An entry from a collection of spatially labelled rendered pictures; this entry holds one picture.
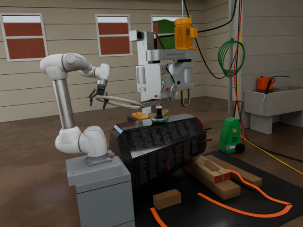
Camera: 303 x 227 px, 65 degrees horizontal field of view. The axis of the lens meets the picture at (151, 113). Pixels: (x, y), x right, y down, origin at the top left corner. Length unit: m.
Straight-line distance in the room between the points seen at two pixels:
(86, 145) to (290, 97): 4.55
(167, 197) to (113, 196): 1.03
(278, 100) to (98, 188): 4.27
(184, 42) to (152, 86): 0.84
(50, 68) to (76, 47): 6.93
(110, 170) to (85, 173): 0.18
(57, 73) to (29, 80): 6.92
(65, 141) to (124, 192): 0.59
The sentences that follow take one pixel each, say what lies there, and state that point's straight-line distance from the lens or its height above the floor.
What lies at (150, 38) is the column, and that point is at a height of 1.94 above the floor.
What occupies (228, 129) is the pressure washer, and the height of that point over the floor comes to 0.42.
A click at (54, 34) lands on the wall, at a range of 8.76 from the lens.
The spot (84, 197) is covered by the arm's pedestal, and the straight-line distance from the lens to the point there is 1.84.
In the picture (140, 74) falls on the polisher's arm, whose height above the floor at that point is 1.42.
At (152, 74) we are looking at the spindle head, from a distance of 2.79.
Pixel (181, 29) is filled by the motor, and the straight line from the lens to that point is 3.33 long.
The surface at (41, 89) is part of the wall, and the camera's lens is 8.74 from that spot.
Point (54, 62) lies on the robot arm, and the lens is 1.83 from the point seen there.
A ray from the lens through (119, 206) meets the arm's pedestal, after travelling 1.94.
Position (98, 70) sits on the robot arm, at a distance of 2.30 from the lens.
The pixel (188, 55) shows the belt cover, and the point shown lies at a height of 1.66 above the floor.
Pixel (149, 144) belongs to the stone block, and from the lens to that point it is 2.69.
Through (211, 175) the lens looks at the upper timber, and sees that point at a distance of 3.05.
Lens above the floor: 1.61
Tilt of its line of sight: 12 degrees down
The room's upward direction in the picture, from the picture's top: 4 degrees counter-clockwise
